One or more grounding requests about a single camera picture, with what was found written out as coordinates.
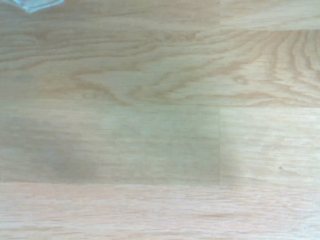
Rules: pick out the clear plastic object corner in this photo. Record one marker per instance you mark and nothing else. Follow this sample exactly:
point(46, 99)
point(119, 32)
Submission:
point(30, 5)

